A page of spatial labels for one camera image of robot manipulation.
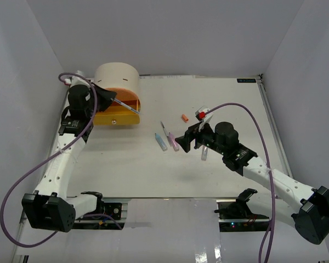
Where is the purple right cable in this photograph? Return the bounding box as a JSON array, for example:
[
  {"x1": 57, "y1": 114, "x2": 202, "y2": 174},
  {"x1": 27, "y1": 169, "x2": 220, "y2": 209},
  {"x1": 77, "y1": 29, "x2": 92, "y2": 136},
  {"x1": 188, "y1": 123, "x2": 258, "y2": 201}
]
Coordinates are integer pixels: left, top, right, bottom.
[{"x1": 205, "y1": 102, "x2": 276, "y2": 263}]

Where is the yellow drawer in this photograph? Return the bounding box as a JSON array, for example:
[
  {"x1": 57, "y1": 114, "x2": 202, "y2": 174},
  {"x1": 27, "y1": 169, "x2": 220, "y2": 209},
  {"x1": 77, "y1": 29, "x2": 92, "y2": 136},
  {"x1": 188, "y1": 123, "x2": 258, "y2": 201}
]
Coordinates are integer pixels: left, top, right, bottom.
[{"x1": 93, "y1": 102, "x2": 140, "y2": 125}]

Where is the purple cable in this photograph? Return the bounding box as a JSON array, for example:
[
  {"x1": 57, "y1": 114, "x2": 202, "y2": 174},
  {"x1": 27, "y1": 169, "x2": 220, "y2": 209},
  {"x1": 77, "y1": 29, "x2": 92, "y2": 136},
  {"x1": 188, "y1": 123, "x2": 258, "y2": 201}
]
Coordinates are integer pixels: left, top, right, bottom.
[
  {"x1": 0, "y1": 72, "x2": 124, "y2": 249},
  {"x1": 205, "y1": 102, "x2": 276, "y2": 263}
]

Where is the orange pen cap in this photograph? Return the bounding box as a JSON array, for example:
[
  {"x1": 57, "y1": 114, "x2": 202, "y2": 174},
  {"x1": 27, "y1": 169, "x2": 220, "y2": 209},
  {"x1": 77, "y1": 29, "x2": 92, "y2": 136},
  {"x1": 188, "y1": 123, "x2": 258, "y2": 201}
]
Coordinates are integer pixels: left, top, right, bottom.
[{"x1": 181, "y1": 115, "x2": 189, "y2": 122}]

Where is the orange capped clear highlighter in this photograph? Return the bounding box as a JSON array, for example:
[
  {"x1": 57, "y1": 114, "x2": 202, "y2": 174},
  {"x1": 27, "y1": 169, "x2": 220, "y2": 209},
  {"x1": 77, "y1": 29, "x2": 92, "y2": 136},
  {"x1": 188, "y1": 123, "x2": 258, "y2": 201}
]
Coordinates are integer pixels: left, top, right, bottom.
[{"x1": 201, "y1": 146, "x2": 208, "y2": 161}]

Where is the thin grey pen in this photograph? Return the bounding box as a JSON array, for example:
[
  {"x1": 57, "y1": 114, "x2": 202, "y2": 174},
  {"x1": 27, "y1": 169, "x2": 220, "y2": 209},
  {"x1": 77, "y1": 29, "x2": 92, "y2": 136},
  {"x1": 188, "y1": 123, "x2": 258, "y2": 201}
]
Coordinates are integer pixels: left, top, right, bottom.
[{"x1": 160, "y1": 121, "x2": 168, "y2": 137}]

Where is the beige cylindrical drawer organizer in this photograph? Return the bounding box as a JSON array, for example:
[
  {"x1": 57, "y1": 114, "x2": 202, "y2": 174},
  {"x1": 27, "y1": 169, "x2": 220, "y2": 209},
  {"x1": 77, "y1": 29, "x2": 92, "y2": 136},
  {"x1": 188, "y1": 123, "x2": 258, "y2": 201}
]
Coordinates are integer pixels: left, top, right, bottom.
[{"x1": 94, "y1": 62, "x2": 140, "y2": 112}]

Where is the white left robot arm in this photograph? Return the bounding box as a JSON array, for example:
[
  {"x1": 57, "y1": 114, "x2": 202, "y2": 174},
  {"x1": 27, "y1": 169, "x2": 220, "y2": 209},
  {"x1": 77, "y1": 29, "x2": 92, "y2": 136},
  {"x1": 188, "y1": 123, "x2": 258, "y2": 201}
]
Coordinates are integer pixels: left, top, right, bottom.
[{"x1": 21, "y1": 84, "x2": 116, "y2": 232}]

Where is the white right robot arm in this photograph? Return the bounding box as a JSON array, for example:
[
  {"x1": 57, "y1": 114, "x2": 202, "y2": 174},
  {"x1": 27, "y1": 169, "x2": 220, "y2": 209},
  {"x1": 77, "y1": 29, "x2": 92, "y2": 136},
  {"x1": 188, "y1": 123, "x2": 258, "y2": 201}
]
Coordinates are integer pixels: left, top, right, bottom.
[{"x1": 175, "y1": 122, "x2": 329, "y2": 245}]

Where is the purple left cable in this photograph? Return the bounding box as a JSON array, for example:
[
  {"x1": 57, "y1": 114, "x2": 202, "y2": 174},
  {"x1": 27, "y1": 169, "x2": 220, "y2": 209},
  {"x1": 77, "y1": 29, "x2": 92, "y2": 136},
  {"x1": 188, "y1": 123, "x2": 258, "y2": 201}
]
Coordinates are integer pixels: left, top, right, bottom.
[{"x1": 0, "y1": 72, "x2": 124, "y2": 249}]

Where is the pink highlighter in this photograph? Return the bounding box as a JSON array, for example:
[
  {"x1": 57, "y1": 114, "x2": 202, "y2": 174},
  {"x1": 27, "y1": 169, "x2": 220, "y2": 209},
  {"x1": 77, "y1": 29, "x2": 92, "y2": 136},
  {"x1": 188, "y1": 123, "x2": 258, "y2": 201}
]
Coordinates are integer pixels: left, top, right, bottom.
[{"x1": 168, "y1": 133, "x2": 179, "y2": 151}]

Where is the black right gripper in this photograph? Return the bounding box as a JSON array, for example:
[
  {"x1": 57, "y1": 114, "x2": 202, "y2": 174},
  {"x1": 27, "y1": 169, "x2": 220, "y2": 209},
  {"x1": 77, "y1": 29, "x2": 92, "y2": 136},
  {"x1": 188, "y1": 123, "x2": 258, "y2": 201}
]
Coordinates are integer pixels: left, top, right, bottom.
[{"x1": 175, "y1": 119, "x2": 226, "y2": 156}]

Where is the orange top drawer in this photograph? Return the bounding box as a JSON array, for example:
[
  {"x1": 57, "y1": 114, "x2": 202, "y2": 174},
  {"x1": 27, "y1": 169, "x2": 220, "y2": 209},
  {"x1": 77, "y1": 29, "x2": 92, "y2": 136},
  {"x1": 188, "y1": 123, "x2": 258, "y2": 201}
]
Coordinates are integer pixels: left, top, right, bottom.
[{"x1": 107, "y1": 88, "x2": 139, "y2": 101}]

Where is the blue highlighter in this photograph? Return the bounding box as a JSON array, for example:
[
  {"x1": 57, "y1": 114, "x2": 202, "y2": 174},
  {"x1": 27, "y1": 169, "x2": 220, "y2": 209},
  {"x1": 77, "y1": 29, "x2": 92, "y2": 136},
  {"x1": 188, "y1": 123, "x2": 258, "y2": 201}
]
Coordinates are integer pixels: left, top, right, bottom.
[{"x1": 155, "y1": 133, "x2": 168, "y2": 151}]

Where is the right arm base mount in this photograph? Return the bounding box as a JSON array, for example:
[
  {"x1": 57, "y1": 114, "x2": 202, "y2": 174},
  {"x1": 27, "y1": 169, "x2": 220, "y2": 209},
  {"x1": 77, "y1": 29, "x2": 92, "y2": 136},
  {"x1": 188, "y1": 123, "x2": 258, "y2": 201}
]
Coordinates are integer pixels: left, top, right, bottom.
[{"x1": 214, "y1": 188, "x2": 269, "y2": 233}]

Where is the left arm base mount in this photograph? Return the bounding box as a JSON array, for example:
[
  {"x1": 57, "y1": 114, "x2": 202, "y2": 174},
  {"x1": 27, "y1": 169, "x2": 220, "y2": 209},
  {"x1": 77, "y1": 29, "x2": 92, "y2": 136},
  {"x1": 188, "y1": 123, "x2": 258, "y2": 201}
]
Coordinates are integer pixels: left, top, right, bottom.
[{"x1": 72, "y1": 200, "x2": 128, "y2": 230}]

